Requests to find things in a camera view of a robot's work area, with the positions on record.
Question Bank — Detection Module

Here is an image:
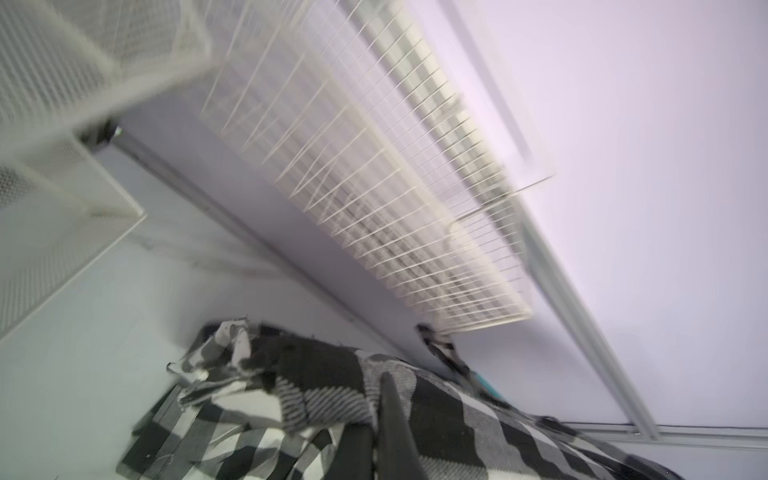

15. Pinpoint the white mesh shelf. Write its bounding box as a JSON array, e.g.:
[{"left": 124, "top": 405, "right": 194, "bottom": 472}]
[
  {"left": 1, "top": 1, "right": 212, "bottom": 155},
  {"left": 1, "top": 136, "right": 146, "bottom": 338}
]

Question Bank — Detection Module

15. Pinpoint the white mesh lower shelf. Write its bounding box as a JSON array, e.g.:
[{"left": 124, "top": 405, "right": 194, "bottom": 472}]
[{"left": 1, "top": 136, "right": 146, "bottom": 338}]

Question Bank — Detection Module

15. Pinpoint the black white checkered shirt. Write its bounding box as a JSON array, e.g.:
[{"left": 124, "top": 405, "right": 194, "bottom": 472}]
[{"left": 116, "top": 319, "right": 673, "bottom": 479}]

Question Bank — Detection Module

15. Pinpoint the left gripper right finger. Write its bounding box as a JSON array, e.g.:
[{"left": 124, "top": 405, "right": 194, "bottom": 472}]
[{"left": 376, "top": 373, "right": 428, "bottom": 480}]

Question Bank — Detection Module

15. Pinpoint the white mesh upper shelf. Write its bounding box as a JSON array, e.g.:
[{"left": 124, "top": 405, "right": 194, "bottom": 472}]
[{"left": 1, "top": 1, "right": 212, "bottom": 155}]

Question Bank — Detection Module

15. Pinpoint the aluminium frame back bar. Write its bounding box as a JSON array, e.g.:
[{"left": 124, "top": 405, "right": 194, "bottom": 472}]
[{"left": 514, "top": 200, "right": 767, "bottom": 452}]

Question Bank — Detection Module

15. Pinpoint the white wire basket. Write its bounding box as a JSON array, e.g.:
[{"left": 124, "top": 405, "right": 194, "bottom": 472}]
[{"left": 189, "top": 1, "right": 533, "bottom": 333}]

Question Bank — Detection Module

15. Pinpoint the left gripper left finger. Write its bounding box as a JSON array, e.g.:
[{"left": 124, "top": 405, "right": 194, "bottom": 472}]
[{"left": 324, "top": 424, "right": 374, "bottom": 480}]

